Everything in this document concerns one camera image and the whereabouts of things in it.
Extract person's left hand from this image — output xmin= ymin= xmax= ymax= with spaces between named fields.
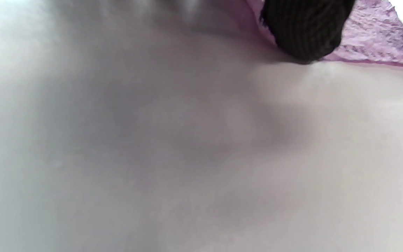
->
xmin=261 ymin=0 xmax=356 ymax=66

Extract pink paper invoice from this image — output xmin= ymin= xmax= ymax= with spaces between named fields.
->
xmin=245 ymin=0 xmax=403 ymax=72

